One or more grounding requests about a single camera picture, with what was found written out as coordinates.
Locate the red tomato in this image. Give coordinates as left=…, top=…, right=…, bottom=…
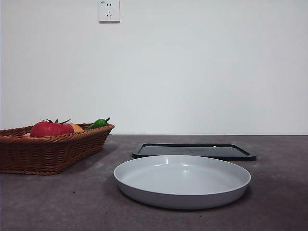
left=30, top=118, right=75, bottom=137

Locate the black flat tray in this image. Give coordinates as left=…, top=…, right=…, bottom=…
left=132, top=142, right=257, bottom=162

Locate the green chili pepper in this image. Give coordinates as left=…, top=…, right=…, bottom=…
left=84, top=117, right=111, bottom=131

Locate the grey round plate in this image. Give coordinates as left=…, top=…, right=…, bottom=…
left=113, top=154, right=252, bottom=210

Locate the orange round fruit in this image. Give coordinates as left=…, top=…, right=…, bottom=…
left=68, top=123, right=85, bottom=133

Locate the brown wicker basket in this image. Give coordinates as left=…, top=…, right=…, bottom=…
left=0, top=123, right=115, bottom=176

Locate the white wall socket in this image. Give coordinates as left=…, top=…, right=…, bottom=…
left=99, top=0, right=121, bottom=24

